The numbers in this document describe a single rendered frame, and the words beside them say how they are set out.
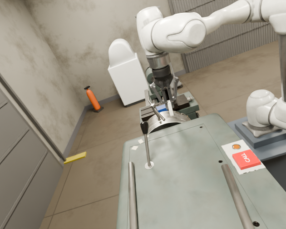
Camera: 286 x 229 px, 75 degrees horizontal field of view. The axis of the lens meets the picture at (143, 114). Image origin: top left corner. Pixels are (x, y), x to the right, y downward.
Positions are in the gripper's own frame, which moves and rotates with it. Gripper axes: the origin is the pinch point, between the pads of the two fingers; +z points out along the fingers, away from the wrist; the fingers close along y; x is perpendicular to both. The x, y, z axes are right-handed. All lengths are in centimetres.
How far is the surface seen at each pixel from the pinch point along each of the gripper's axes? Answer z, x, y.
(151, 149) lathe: 9.0, 14.4, 12.3
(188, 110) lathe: 43, -64, -18
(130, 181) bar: 7.5, 29.9, 20.8
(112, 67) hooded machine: 45, -306, 78
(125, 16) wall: -35, -382, 27
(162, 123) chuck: 10.3, -5.0, 5.2
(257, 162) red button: 5.5, 35.8, -19.3
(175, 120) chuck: 11.1, -5.8, -1.5
